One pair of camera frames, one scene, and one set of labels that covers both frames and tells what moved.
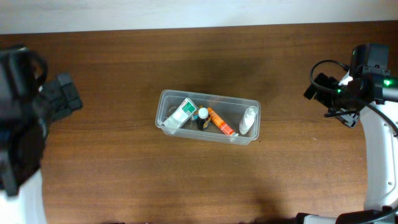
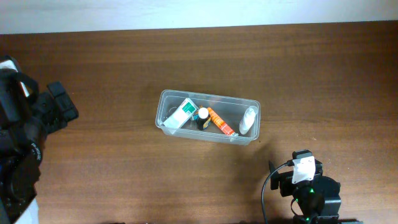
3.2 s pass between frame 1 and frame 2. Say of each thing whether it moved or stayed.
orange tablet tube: stayed
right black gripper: moved
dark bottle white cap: stayed
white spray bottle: stayed
